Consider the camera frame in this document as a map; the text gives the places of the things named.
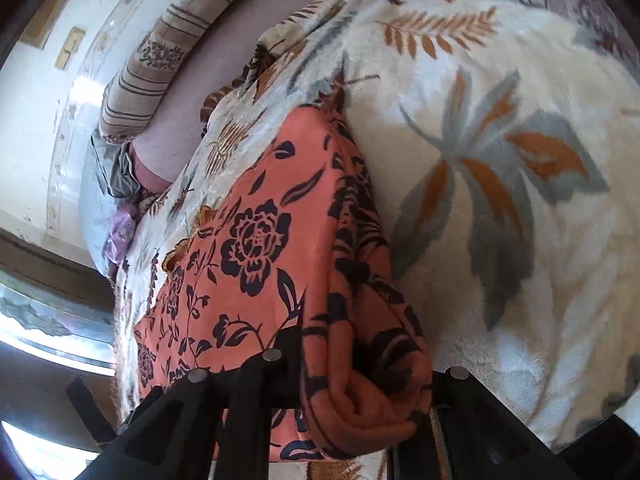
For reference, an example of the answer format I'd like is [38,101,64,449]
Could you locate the orange black floral cloth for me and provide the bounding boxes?
[134,106,432,462]

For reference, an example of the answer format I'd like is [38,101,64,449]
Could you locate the purple floral garment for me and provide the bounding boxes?
[102,204,138,266]

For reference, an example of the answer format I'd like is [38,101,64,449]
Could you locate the light blue pillow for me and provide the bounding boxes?
[79,139,123,276]

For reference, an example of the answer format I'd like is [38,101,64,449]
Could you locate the grey crumpled garment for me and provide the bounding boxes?
[90,130,141,200]

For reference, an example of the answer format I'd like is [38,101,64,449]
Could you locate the cream leaf pattern blanket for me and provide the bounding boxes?
[112,0,640,480]

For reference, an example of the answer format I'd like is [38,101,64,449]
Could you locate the brown striped bolster pillow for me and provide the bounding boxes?
[99,0,234,144]

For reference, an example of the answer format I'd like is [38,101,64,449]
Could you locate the pink bed sheet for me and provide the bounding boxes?
[130,0,314,194]

